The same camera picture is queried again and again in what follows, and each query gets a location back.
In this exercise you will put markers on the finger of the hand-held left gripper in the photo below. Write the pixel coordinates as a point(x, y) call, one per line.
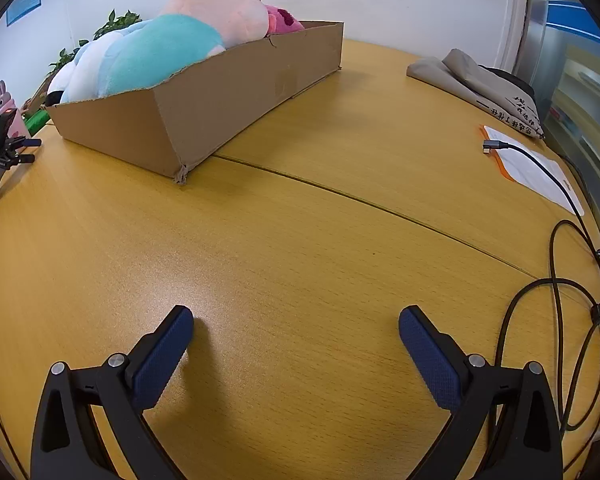
point(27, 143)
point(22, 159)

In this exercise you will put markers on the beige cloth bag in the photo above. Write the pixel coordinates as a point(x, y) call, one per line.
point(460, 77)

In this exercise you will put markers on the green cloth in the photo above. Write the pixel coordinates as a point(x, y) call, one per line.
point(36, 121)

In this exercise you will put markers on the pink bear plush toy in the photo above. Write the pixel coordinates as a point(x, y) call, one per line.
point(282, 20)

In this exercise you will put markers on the green potted plant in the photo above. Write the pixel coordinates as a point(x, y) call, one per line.
point(115, 22)

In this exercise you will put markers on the pink rabbit figure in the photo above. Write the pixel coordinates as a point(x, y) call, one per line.
point(5, 101)

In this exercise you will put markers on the light blue plush toy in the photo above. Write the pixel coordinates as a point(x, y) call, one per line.
point(100, 60)

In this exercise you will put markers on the white paper with orange edge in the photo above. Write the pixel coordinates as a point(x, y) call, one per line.
point(530, 172)

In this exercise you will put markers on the white plush toy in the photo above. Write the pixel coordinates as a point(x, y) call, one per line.
point(62, 77)

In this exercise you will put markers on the brown cardboard box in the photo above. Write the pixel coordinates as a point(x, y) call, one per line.
point(215, 97)

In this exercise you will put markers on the metal framed glass door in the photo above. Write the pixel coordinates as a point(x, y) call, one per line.
point(545, 35)

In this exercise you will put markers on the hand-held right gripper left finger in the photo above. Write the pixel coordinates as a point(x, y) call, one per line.
point(162, 357)

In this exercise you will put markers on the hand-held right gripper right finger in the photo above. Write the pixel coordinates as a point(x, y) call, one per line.
point(427, 357)

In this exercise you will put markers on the pig plush with teal shirt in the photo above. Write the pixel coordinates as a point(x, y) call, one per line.
point(220, 5)

